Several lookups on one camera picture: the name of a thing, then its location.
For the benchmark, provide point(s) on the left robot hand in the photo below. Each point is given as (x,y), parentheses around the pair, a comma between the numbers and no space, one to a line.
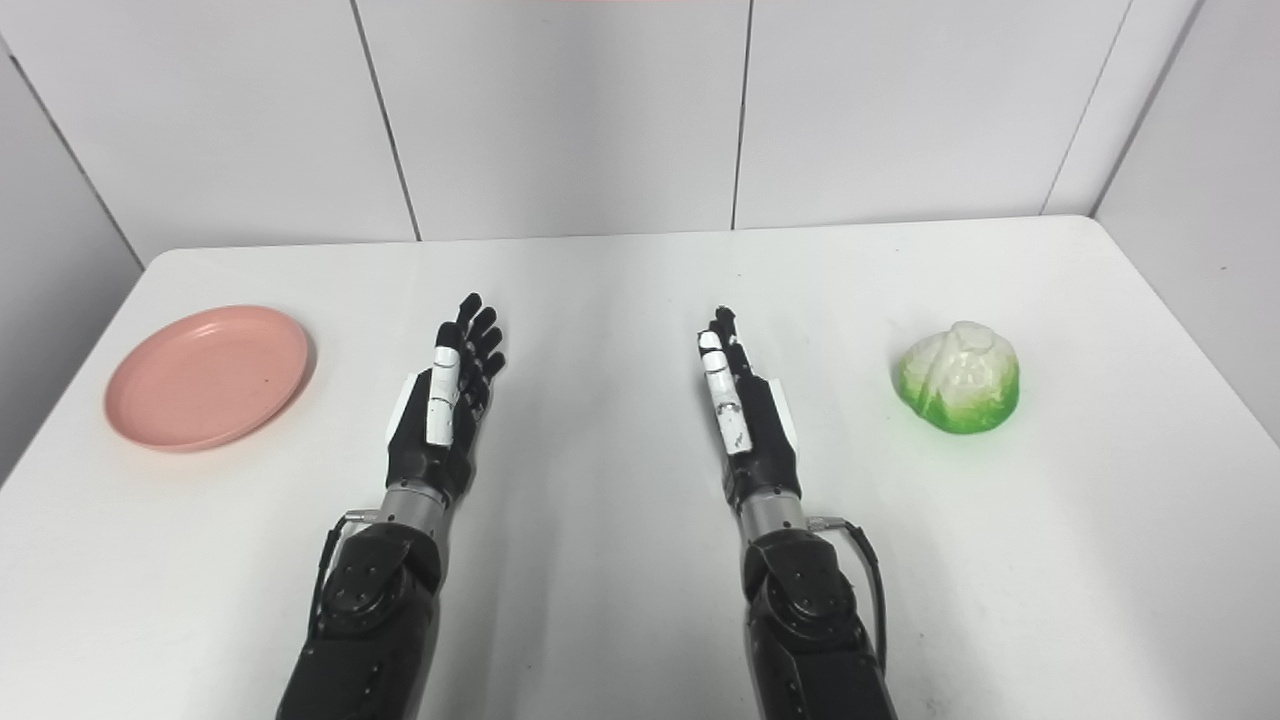
(440,420)

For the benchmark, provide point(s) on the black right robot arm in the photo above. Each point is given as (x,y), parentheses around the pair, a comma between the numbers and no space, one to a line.
(805,620)

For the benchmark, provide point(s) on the pink plate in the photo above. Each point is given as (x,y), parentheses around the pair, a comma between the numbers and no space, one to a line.
(207,377)

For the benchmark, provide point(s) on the green white toy cabbage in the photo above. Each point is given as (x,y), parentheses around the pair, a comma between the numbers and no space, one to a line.
(958,378)

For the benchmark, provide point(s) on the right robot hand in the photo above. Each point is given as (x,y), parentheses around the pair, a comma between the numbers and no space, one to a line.
(750,420)

